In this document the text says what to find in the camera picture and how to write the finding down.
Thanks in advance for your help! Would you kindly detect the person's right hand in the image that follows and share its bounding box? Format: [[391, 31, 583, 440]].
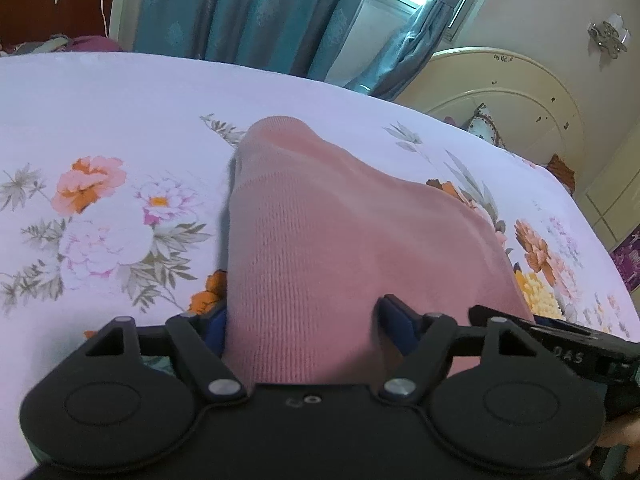
[[589, 416, 640, 480]]

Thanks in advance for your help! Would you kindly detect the white floral bed sheet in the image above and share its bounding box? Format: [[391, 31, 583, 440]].
[[0, 50, 640, 480]]

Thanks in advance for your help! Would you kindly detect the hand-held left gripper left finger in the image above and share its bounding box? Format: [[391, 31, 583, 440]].
[[84, 305, 249, 404]]

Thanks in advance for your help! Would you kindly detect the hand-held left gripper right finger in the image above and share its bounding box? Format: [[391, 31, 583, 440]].
[[376, 295, 557, 404]]

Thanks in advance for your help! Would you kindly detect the tied teal curtain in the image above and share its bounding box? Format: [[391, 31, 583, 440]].
[[356, 0, 507, 102]]

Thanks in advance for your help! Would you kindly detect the brown headboard with cream frame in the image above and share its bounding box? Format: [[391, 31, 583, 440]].
[[0, 0, 126, 55]]

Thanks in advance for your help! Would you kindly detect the cream round headboard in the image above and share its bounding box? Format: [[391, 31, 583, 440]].
[[400, 46, 589, 197]]

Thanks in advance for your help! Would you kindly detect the wall lamp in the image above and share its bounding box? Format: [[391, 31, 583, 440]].
[[587, 14, 629, 57]]

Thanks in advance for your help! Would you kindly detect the purple box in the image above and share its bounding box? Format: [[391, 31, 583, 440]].
[[610, 227, 640, 292]]

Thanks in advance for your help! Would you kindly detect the patterned pillow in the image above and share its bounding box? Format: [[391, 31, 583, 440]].
[[467, 104, 507, 150]]

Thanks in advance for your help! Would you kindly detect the cream cabinet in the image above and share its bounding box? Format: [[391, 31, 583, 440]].
[[574, 125, 640, 252]]

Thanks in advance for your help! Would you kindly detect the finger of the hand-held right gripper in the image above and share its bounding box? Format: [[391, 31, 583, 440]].
[[468, 304, 608, 345]]

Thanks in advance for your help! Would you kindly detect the grey and pink bedding pile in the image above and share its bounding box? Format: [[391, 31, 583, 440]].
[[0, 34, 124, 57]]

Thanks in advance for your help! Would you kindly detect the pink knit garment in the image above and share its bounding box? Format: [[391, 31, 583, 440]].
[[222, 116, 539, 387]]

